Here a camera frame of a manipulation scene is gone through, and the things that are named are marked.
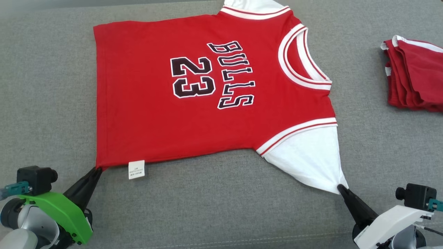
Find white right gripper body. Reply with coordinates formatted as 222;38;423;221
352;205;434;249

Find teal right camera connector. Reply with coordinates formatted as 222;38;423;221
426;199;443;212

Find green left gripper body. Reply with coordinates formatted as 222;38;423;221
19;192;93;245

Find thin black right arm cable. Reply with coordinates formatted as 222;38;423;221
414;223;443;237

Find red shorts white side stripes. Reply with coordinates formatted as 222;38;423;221
381;35;443;113

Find teal camera connector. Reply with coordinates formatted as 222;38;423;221
0;182;32;201
426;199;443;212

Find red Bulls 23 jersey shirt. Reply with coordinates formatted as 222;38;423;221
93;0;349;195

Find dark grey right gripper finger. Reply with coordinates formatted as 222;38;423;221
338;187;368;230
338;185;379;222

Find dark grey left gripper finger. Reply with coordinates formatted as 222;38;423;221
75;168;103;211
63;167;101;205

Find teal left camera connector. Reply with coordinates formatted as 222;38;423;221
0;182;32;201

